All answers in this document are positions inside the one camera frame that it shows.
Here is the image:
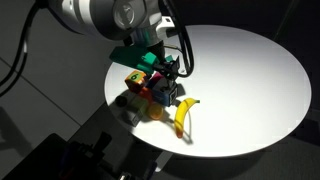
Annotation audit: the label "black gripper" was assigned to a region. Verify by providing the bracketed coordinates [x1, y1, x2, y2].
[152, 55, 180, 80]

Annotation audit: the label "blue and white dice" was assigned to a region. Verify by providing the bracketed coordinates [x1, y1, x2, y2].
[152, 80, 177, 107]

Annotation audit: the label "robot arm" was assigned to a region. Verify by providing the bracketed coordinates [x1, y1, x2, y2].
[47, 0, 178, 80]

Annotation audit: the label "orange dice with number six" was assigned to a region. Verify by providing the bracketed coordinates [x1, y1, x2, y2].
[125, 70, 146, 93]

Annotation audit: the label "pink small cube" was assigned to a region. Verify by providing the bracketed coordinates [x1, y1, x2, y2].
[146, 72, 163, 89]

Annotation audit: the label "orange small cube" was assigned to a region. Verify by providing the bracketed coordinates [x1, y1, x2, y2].
[139, 87, 153, 101]

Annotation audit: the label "yellow banana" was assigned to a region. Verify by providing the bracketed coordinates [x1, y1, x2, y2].
[174, 98, 199, 138]

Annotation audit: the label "orange round fruit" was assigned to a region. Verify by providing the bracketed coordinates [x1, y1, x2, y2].
[148, 103, 163, 120]

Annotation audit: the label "green yellow block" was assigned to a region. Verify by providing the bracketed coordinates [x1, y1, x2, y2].
[128, 98, 148, 114]

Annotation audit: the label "dark round ball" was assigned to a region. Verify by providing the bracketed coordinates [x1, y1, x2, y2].
[115, 95, 128, 107]

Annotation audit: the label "round white table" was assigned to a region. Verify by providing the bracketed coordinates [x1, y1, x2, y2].
[104, 24, 313, 158]

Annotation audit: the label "black clamp equipment stand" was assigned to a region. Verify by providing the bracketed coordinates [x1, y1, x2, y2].
[1, 133, 157, 180]

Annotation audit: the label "black cables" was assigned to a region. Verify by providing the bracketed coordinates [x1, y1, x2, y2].
[159, 0, 195, 78]

